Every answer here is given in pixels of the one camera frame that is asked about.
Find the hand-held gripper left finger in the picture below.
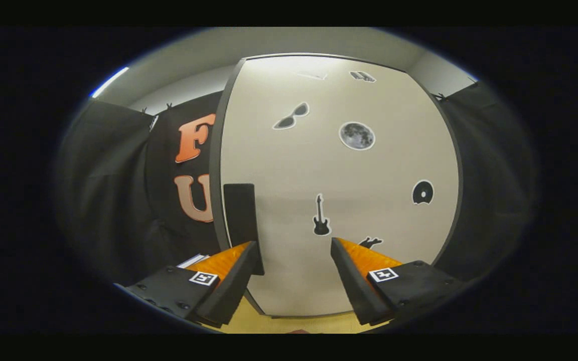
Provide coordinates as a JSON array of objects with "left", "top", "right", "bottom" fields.
[{"left": 114, "top": 241, "right": 261, "bottom": 329}]

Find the white cabinet door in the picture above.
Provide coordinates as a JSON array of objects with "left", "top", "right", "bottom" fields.
[{"left": 210, "top": 53, "right": 464, "bottom": 317}]

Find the grey cabinet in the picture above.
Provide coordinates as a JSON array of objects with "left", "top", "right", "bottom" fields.
[{"left": 209, "top": 52, "right": 465, "bottom": 318}]

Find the black backdrop cloth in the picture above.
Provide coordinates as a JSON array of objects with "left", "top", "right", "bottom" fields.
[{"left": 56, "top": 80, "right": 538, "bottom": 286}]

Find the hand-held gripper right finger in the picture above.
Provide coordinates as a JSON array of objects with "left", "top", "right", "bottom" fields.
[{"left": 330, "top": 237, "right": 468, "bottom": 326}]

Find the ceiling light panel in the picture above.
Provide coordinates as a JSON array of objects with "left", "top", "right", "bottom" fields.
[{"left": 90, "top": 66, "right": 130, "bottom": 99}]

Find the black door handle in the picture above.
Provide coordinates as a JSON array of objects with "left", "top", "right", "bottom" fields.
[{"left": 223, "top": 184, "right": 265, "bottom": 276}]

